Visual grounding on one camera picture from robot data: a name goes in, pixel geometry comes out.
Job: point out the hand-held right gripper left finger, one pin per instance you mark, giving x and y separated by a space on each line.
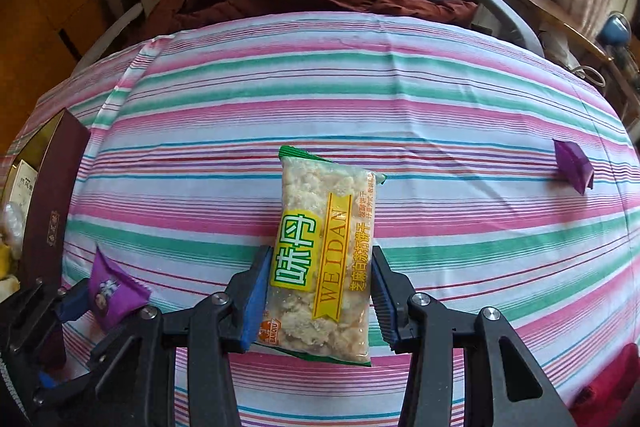
252 307

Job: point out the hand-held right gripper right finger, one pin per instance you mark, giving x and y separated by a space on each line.
387 312

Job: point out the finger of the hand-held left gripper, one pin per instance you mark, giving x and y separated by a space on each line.
75 302
46 379

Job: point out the purple candy packet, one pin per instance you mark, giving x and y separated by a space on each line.
112 292
572 164

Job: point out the gold tin box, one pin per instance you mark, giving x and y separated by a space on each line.
50 207

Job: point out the clear cracker snack packet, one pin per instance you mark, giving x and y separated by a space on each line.
320 232

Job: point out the red cloth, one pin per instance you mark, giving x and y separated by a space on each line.
610 387

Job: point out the wooden wardrobe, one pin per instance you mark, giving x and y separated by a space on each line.
40 22

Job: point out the wooden side shelf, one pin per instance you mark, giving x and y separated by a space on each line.
565 12

